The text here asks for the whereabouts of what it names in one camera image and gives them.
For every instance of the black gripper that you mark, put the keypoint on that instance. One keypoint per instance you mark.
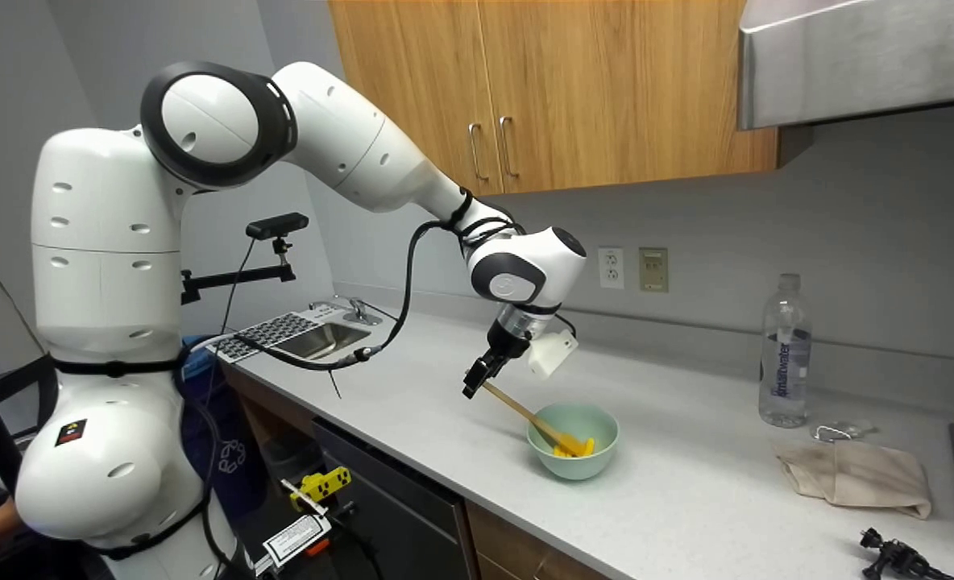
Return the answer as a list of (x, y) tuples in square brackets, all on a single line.
[(508, 343)]

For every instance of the wooden spatula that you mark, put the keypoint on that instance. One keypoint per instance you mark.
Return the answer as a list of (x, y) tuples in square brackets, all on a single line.
[(520, 412)]

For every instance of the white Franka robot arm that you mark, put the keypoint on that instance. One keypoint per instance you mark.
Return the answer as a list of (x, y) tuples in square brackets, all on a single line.
[(101, 270)]

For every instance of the mint green bowl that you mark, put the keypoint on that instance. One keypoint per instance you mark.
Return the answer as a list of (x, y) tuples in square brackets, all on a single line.
[(576, 469)]

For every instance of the small silver object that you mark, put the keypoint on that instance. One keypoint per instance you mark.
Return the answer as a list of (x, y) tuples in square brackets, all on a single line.
[(843, 433)]

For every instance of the yellow food pieces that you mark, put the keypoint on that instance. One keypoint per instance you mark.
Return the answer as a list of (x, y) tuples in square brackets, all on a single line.
[(587, 445)]

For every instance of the black dishwasher front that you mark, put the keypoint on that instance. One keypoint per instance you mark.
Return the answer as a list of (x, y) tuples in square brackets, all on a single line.
[(400, 516)]

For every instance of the white electrical outlet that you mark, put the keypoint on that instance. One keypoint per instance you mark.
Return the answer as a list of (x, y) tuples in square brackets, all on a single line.
[(610, 270)]

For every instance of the silver laptop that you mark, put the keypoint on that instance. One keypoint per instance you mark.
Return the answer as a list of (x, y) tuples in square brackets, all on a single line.
[(295, 338)]

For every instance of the yellow black tool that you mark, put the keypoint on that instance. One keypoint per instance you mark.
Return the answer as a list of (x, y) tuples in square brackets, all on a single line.
[(321, 486)]

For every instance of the white red tool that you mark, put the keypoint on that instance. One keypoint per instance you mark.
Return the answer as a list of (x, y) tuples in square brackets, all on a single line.
[(287, 543)]

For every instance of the blue bin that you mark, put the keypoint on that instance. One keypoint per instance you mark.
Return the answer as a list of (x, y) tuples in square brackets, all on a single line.
[(213, 431)]

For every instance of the clear plastic water bottle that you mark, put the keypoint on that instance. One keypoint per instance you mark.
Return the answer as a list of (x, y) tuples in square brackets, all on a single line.
[(786, 365)]

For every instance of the beige crumpled cloth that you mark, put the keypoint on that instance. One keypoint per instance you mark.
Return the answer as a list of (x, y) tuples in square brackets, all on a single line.
[(858, 479)]

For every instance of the small black tripod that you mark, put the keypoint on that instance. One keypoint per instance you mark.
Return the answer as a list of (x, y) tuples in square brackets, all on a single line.
[(898, 557)]

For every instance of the stainless range hood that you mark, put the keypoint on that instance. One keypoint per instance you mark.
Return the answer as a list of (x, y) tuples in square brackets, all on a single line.
[(866, 54)]

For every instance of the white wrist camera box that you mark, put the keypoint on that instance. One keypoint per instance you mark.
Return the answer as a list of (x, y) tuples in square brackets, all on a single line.
[(555, 348)]

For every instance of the beige wall plate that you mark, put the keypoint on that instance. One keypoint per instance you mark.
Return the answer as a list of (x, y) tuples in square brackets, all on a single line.
[(653, 270)]

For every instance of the black stereo camera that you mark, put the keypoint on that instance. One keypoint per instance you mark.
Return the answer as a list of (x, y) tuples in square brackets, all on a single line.
[(278, 226)]

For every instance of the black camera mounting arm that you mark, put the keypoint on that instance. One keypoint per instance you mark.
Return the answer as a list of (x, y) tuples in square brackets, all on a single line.
[(231, 279)]

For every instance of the wooden wall cabinet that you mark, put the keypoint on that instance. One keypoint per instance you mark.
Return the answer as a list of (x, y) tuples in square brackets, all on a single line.
[(607, 86)]

